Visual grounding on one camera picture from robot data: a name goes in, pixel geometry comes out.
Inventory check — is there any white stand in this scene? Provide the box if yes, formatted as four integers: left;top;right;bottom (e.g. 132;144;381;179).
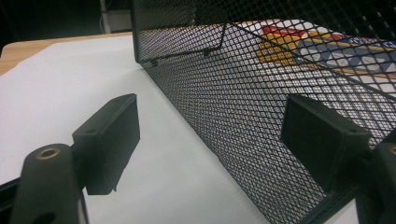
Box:
98;0;134;35

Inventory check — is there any colourful printed packet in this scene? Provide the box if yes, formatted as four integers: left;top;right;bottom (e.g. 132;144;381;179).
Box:
244;19;396;94

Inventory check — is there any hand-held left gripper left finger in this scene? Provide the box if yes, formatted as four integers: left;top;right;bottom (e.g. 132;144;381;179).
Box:
71;92;141;197

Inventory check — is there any black wire mesh basket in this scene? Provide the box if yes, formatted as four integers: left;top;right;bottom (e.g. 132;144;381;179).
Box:
130;0;396;224

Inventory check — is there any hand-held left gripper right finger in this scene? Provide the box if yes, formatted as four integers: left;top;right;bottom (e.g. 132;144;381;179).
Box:
280;93;374;194

